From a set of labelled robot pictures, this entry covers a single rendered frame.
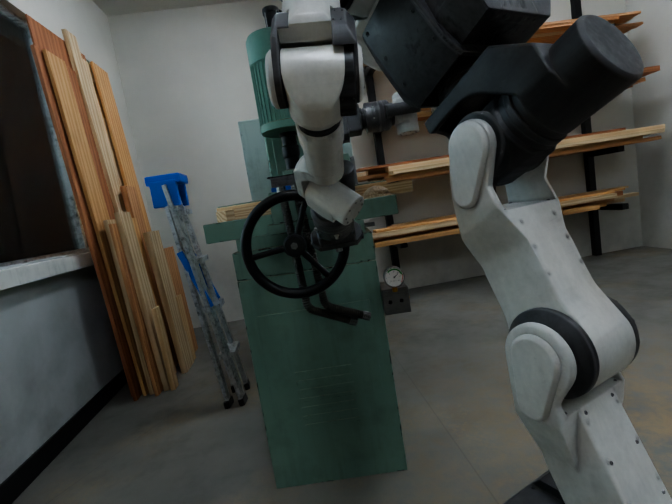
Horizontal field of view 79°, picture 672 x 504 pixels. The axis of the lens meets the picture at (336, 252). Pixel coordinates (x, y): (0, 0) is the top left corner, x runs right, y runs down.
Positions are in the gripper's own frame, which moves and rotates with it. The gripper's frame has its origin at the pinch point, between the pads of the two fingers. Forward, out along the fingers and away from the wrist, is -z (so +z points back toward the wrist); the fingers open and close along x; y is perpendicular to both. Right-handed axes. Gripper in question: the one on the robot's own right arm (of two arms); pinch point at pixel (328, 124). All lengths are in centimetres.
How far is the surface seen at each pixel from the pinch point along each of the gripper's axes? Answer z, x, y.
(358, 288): 1, 50, 9
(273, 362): -29, 69, 12
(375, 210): 10.1, 27.1, 4.5
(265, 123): -20.2, -7.2, 9.2
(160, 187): -81, -8, 64
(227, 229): -35.7, 25.9, 4.1
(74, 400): -145, 86, 82
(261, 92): -19.7, -16.5, 7.1
